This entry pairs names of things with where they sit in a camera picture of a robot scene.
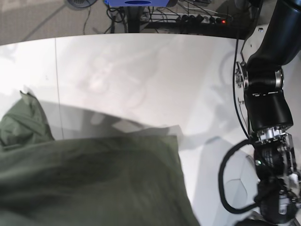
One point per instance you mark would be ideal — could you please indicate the black floor fan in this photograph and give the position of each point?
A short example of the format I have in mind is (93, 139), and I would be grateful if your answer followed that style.
(81, 3)

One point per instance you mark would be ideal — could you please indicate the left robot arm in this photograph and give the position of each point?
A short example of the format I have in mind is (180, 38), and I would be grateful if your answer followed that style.
(261, 77)

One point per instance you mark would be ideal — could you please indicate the green t-shirt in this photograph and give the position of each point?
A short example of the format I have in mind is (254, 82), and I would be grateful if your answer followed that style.
(108, 181)

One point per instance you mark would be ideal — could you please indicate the black power strip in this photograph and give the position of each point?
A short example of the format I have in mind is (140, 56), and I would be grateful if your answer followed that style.
(205, 19)

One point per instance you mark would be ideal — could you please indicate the blue bin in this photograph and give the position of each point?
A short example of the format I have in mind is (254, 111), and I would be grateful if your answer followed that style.
(137, 3)

